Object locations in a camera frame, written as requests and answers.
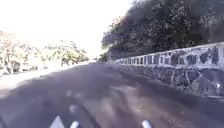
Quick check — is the dark grey asphalt road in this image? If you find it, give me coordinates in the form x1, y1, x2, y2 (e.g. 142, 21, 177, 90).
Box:
0, 61, 224, 128

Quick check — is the grey stone wall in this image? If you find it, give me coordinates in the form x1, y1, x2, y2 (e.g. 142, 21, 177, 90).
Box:
107, 41, 224, 100

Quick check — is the row of dark trees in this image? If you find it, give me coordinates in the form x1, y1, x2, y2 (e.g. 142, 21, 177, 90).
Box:
98, 0, 224, 63

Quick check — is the robot's own part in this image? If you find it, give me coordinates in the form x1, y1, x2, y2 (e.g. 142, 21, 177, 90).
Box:
141, 119, 154, 128
69, 120, 81, 128

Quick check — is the row of pale trees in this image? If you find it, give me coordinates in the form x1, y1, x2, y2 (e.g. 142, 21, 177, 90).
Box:
0, 30, 90, 76

